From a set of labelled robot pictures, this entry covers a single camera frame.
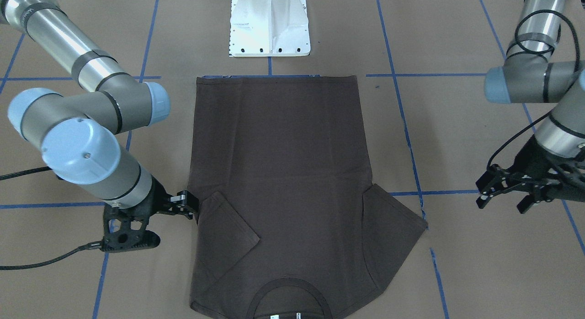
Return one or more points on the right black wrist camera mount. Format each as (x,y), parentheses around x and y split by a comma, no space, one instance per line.
(125,231)

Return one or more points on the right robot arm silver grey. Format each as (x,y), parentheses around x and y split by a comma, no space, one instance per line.
(76,135)

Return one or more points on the dark brown t-shirt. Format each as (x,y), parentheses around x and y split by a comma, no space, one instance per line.
(291,224)

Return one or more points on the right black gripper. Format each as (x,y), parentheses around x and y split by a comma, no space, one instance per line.
(156,195)

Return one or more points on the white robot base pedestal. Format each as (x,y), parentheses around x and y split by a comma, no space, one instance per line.
(269,28)

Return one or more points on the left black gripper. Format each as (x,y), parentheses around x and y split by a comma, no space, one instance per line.
(531,164)

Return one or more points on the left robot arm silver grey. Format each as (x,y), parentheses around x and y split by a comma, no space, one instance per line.
(543,64)

